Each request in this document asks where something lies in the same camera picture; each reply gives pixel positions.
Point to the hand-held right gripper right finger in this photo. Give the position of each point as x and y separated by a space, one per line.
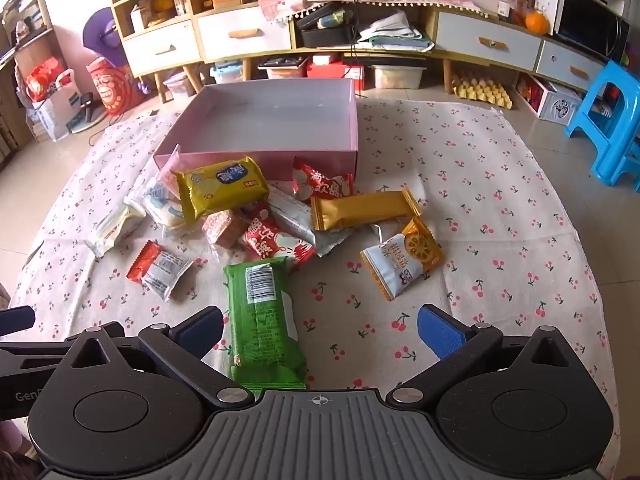
440 332

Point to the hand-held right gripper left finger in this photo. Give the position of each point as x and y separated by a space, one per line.
200 334

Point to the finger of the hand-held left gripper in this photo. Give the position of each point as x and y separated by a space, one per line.
30 353
17 318

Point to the green snack packet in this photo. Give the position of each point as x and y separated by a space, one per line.
260 330

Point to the orange white biscuit packet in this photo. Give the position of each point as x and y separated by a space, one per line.
395 266

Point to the red white snack packet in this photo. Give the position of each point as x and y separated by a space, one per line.
320 185
275 240

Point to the clear pale snack packet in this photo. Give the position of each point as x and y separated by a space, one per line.
112 230

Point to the pink cardboard box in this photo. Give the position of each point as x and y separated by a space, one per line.
275 120

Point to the person's left forearm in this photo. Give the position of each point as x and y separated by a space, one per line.
10 440

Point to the small red silver packet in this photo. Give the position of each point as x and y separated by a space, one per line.
160 270

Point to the small pink orange packet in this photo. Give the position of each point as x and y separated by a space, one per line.
220 228

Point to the cherry print cloth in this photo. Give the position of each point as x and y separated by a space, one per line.
475 210

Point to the yellow snack packet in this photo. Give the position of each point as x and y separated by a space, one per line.
200 201

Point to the short silver snack packet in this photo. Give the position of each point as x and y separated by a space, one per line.
336 241

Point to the gold wafer packet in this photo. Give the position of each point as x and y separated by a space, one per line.
360 209

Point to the long silver snack packet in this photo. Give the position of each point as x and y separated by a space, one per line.
292 215

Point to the white shopping bag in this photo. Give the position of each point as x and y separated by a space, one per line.
57 110

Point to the small black device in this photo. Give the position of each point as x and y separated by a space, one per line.
86 106

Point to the red gift bag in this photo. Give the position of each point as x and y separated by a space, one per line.
42 80

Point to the yellow egg tray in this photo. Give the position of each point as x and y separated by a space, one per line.
482 91

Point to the small clear storage bin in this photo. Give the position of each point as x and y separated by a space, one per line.
179 87

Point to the red cartoon face bag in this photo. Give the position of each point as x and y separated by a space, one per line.
110 87

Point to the white patterned plastic crate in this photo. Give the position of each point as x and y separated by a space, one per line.
560 106

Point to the wooden low cabinet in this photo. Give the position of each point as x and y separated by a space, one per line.
448 76

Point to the clear bin with orange contents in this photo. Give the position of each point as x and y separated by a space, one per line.
400 78

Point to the wooden side shelf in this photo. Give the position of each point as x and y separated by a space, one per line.
22 60

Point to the clear bin with blue lid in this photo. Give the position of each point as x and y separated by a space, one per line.
227 72

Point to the clear bin with black lid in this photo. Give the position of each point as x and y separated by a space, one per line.
282 69

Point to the red box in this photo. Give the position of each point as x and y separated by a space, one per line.
332 72

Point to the blue plastic stool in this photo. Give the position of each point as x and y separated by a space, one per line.
612 110

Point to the white cabinet drawer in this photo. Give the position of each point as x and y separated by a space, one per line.
225 44
555 62
140 56
460 42

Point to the purple hat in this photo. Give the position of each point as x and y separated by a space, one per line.
97 35

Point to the pile of white green bags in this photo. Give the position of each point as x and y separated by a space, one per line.
395 30

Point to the black storage tray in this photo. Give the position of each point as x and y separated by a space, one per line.
322 37

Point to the orange fruit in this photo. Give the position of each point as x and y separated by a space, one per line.
537 22

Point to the black microwave oven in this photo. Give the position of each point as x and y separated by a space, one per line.
590 25

